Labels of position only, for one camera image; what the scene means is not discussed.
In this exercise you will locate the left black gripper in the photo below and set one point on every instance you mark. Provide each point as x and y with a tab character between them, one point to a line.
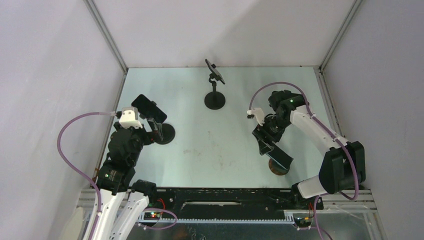
150	136

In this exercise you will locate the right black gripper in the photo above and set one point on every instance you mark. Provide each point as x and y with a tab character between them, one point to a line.
261	132

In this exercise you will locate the teal blue phone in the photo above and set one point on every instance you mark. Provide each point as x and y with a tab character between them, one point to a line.
280	157

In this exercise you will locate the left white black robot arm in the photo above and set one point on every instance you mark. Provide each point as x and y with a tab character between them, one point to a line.
118	201

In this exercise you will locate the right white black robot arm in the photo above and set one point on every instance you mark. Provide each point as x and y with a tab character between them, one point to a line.
343	165

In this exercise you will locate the brown base phone stand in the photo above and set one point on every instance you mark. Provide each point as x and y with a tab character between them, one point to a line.
279	167

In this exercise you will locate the right small circuit board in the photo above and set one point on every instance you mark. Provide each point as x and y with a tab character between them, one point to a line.
304	223

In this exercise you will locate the small circuit board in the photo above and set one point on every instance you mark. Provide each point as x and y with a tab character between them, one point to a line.
152	216
304	223

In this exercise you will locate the left small circuit board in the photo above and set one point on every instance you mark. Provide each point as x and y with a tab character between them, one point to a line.
152	216

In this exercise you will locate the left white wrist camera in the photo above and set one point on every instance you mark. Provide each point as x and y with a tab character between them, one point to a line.
128	117

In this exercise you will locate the black front mounting rail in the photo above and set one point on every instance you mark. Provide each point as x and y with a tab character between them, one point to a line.
230	204

